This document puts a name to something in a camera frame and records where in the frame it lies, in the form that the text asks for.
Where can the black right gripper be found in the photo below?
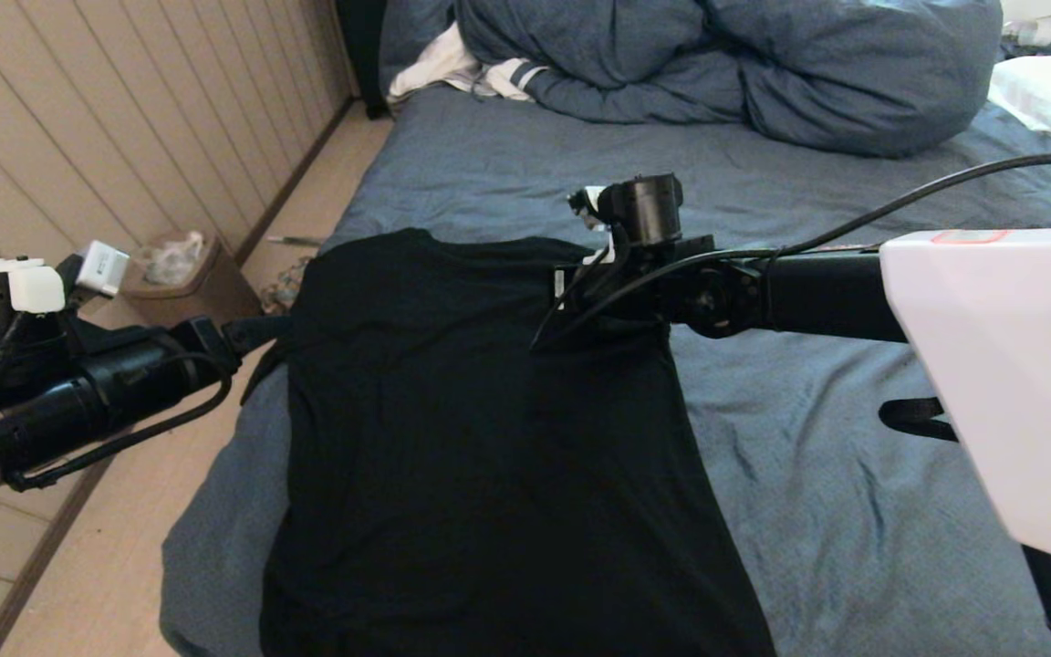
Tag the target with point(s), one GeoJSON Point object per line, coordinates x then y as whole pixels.
{"type": "Point", "coordinates": [585, 287]}

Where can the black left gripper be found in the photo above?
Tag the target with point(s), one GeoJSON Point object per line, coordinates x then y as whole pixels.
{"type": "Point", "coordinates": [206, 351]}

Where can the black printed T-shirt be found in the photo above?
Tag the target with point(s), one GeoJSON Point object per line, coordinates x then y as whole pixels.
{"type": "Point", "coordinates": [489, 456]}

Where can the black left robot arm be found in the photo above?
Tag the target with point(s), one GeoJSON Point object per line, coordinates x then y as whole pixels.
{"type": "Point", "coordinates": [60, 411]}

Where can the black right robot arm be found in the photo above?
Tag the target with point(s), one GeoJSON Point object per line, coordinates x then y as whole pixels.
{"type": "Point", "coordinates": [817, 292]}

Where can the patterned cloth item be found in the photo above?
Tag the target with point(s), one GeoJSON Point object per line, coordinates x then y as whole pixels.
{"type": "Point", "coordinates": [288, 287]}

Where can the brown trash bin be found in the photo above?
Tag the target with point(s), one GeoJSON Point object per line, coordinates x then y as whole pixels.
{"type": "Point", "coordinates": [206, 292]}

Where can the clear plastic bin bag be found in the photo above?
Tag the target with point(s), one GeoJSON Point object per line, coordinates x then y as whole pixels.
{"type": "Point", "coordinates": [170, 260]}

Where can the white left wrist joint cover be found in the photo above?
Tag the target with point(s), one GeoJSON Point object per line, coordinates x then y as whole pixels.
{"type": "Point", "coordinates": [33, 287]}

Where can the white striped garment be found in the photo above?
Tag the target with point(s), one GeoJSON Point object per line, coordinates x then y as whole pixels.
{"type": "Point", "coordinates": [434, 68]}

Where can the blue bunched duvet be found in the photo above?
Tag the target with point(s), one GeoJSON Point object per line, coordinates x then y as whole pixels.
{"type": "Point", "coordinates": [763, 64]}

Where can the black bedside furniture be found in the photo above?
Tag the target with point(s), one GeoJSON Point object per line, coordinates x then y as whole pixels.
{"type": "Point", "coordinates": [361, 55]}

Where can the blue bed sheet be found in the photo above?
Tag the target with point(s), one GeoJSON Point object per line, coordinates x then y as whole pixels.
{"type": "Point", "coordinates": [854, 502]}

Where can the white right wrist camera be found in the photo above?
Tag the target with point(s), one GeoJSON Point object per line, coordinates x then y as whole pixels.
{"type": "Point", "coordinates": [591, 205]}

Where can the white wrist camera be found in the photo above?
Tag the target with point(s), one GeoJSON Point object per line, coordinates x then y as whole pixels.
{"type": "Point", "coordinates": [104, 269]}
{"type": "Point", "coordinates": [591, 205]}

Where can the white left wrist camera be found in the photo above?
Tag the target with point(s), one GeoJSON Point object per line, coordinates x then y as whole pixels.
{"type": "Point", "coordinates": [104, 269]}

